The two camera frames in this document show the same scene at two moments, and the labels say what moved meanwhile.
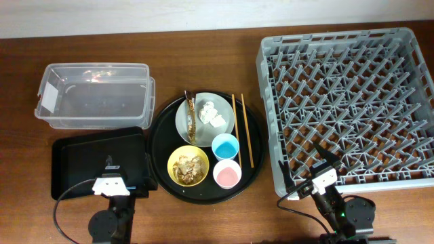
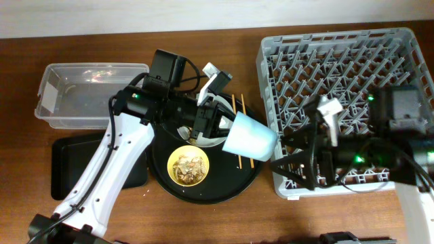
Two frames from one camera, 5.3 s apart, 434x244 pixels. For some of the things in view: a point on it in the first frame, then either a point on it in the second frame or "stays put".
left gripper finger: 152,181 -> 220,133
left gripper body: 138,191 -> 205,118
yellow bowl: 188,165 stays put
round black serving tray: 208,147 stays put
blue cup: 225,146 -> 250,137
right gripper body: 304,190 -> 323,150
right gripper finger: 330,157 -> 302,137
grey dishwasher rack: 366,96 stays put
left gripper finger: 110,166 -> 226,111
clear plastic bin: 96,95 stays put
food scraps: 188,170 stays put
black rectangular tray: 79,159 stays put
